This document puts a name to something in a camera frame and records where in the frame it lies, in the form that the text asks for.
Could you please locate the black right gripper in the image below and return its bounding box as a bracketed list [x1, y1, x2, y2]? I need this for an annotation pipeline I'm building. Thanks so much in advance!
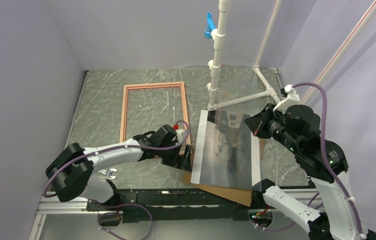
[243, 101, 300, 152]

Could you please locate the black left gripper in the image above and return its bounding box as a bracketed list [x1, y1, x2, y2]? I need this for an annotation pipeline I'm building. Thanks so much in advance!
[157, 140, 192, 172]

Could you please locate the glossy photo with white borders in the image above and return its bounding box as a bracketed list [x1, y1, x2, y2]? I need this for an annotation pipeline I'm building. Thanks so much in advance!
[190, 110, 262, 191]

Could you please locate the brown cardboard backing board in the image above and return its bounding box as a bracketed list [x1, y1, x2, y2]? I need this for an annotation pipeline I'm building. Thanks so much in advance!
[181, 139, 265, 208]

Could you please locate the red wooden picture frame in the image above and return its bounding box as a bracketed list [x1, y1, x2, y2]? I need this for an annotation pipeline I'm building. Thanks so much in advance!
[119, 81, 189, 142]

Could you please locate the white PVC pipe stand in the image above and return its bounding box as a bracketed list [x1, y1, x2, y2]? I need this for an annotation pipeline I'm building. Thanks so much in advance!
[207, 0, 376, 111]

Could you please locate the clear acrylic sheet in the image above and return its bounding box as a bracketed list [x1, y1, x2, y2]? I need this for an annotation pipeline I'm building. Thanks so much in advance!
[199, 95, 295, 190]

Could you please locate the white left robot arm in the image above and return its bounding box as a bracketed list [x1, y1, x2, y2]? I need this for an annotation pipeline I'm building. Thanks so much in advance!
[43, 120, 192, 210]

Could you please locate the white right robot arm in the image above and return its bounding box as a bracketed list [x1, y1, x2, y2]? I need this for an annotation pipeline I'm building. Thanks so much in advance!
[244, 103, 376, 240]

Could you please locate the silver open-end wrench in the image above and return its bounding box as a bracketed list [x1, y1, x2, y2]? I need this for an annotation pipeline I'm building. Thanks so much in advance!
[98, 168, 118, 180]

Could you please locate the blue pipe fitting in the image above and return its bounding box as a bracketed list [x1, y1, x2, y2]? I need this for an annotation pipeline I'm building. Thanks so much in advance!
[204, 12, 217, 40]

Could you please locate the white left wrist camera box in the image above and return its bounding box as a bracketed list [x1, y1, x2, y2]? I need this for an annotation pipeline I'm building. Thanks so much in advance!
[173, 124, 189, 142]

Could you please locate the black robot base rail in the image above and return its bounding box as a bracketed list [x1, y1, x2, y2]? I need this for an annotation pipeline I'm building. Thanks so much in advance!
[52, 178, 316, 228]

